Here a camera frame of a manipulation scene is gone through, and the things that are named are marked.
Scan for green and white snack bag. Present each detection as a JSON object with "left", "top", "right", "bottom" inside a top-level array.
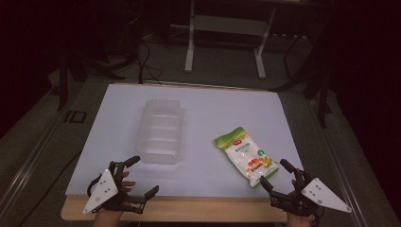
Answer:
[{"left": 214, "top": 126, "right": 280, "bottom": 189}]

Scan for clear plastic container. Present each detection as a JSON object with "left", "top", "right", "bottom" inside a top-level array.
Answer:
[{"left": 135, "top": 98, "right": 184, "bottom": 166}]

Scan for black metal stand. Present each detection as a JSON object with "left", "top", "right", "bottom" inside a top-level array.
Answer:
[
  {"left": 56, "top": 51, "right": 70, "bottom": 112},
  {"left": 316, "top": 70, "right": 333, "bottom": 130}
]

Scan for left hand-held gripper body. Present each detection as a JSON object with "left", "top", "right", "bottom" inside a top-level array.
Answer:
[{"left": 82, "top": 161, "right": 147, "bottom": 216}]

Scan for white metal stand frame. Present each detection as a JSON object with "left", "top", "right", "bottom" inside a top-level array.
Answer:
[{"left": 183, "top": 0, "right": 279, "bottom": 80}]

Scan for metal floor rail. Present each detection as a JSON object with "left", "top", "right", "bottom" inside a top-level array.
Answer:
[
  {"left": 306, "top": 98, "right": 370, "bottom": 227},
  {"left": 0, "top": 105, "right": 75, "bottom": 218}
]

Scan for black floor cables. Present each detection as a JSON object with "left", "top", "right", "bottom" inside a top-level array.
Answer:
[{"left": 135, "top": 39, "right": 164, "bottom": 85}]

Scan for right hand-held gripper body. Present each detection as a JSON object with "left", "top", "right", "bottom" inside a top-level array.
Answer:
[{"left": 269, "top": 169, "right": 353, "bottom": 218}]

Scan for white table sheet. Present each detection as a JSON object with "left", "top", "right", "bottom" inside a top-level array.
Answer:
[{"left": 64, "top": 82, "right": 305, "bottom": 200}]

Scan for thin black cable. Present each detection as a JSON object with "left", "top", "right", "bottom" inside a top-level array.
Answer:
[{"left": 26, "top": 151, "right": 81, "bottom": 223}]

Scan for person's left hand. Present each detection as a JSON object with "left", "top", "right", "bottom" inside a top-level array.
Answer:
[{"left": 120, "top": 170, "right": 136, "bottom": 194}]

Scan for person's right hand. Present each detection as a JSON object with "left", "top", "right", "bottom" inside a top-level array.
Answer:
[{"left": 286, "top": 212, "right": 316, "bottom": 227}]

